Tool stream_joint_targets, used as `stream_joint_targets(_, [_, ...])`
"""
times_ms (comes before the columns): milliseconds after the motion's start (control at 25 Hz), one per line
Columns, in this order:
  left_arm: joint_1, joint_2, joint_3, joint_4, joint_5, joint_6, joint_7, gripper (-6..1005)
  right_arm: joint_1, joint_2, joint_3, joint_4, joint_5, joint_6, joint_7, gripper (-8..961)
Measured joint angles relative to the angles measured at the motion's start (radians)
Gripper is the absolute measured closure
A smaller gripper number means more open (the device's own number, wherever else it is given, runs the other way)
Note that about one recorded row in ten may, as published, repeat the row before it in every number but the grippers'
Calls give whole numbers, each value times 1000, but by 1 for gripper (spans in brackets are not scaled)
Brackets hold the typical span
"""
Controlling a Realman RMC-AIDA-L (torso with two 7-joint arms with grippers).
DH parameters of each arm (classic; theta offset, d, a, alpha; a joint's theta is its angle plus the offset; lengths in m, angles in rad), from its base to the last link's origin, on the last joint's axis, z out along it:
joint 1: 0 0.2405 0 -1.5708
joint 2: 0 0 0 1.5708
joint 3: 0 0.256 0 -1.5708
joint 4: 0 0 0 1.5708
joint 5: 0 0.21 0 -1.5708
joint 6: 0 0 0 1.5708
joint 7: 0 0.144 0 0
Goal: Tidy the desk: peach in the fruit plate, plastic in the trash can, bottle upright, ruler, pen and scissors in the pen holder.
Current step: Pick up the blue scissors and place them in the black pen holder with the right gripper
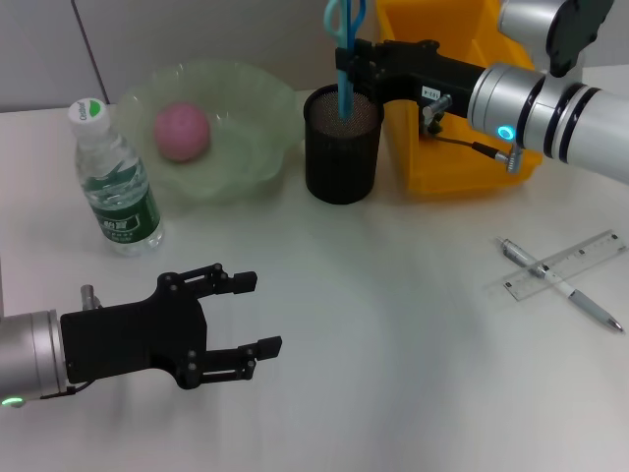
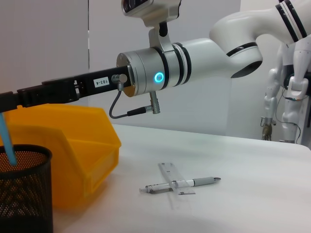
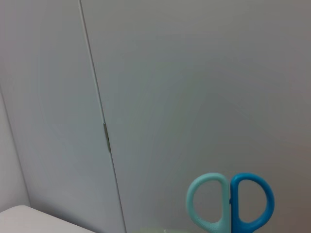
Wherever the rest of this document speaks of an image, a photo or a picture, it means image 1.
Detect green glass fruit plate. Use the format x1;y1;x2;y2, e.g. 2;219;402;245
116;58;306;206

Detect yellow plastic bin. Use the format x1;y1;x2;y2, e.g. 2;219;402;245
375;0;544;198

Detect black mesh pen holder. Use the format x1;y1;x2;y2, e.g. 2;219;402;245
303;84;385;206

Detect clear green-label water bottle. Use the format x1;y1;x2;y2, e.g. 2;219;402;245
68;96;166;257

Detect grey white pen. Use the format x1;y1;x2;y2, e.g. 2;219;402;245
495;236;625;334

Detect clear plastic ruler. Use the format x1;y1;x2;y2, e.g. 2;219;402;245
500;228;628;302

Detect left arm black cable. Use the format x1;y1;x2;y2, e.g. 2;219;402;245
38;283;102;400

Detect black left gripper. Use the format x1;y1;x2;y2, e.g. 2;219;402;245
59;264;284;389

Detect blue scissors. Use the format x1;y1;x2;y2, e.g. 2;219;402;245
322;0;368;120

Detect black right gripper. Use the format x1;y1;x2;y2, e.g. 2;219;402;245
335;38;486;119

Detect pink peach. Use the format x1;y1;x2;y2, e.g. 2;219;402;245
153;101;212;163

